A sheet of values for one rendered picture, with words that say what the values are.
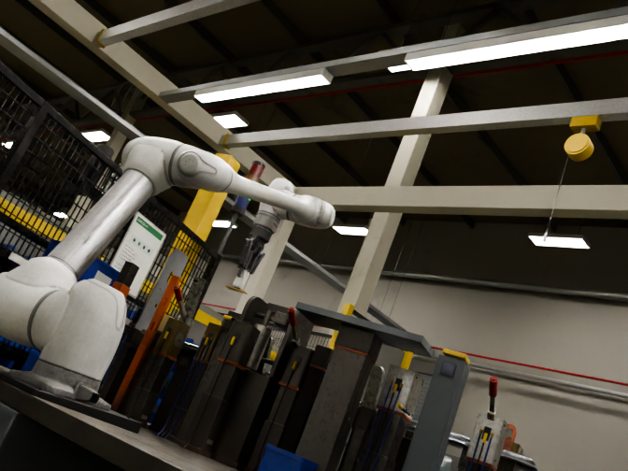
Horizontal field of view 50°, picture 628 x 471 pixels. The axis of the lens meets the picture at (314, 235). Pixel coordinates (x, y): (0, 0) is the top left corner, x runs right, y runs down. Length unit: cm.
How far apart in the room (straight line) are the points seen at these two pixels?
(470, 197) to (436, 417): 447
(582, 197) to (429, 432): 410
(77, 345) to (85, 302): 10
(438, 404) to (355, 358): 25
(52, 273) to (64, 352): 25
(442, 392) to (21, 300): 104
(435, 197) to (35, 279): 485
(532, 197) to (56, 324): 462
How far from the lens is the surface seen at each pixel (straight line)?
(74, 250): 188
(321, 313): 182
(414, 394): 194
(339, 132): 560
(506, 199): 588
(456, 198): 613
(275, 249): 726
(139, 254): 291
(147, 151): 208
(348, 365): 179
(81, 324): 166
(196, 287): 233
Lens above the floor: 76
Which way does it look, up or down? 18 degrees up
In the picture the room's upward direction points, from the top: 22 degrees clockwise
